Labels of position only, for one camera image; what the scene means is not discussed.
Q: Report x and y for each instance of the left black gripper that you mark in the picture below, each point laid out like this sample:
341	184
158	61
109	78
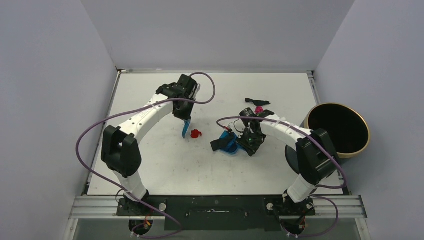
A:
184	116

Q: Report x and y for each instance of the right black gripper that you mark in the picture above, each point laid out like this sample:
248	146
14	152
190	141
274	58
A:
239	142

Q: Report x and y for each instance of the black paper scrap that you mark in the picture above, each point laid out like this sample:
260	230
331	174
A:
257	103

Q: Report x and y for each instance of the black gold-rimmed waste bin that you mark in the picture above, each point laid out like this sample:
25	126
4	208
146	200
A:
347	129

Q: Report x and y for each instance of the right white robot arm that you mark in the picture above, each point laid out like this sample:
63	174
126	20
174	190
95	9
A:
315	153

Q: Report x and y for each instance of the blue hand brush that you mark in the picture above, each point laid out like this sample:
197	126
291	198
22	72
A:
185	128

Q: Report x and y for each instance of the red scrap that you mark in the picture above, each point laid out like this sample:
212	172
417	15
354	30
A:
195	134

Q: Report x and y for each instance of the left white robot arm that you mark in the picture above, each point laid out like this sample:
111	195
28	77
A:
120	144

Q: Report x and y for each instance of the small pink scrap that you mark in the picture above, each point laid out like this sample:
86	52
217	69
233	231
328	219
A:
259	109

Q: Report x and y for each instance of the black paper scrap strip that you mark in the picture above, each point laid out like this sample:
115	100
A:
224	144

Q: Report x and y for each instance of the blue plastic dustpan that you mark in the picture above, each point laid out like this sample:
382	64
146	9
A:
235	145

